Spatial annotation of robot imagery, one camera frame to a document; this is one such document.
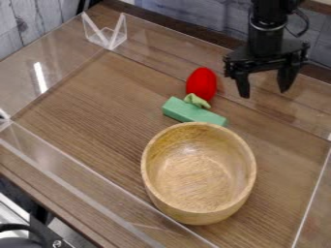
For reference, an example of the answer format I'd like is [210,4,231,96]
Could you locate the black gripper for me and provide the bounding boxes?
[225,39,311,99]

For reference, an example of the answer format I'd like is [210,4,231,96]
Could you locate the clear acrylic tray wall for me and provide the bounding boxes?
[0,17,331,248]

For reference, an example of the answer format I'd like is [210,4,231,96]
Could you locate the black metal bracket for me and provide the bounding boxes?
[28,215,74,248]

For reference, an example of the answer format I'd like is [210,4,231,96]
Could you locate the green rectangular block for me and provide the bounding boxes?
[162,97,229,126]

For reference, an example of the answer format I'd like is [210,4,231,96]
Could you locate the black cable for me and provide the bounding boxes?
[0,223,40,248]

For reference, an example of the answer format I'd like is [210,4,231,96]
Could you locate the wooden bowl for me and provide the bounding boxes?
[142,122,258,226]

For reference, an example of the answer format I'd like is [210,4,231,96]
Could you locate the red plush strawberry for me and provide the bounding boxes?
[185,67,218,109]

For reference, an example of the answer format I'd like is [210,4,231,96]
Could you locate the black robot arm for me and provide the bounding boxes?
[225,0,311,98]

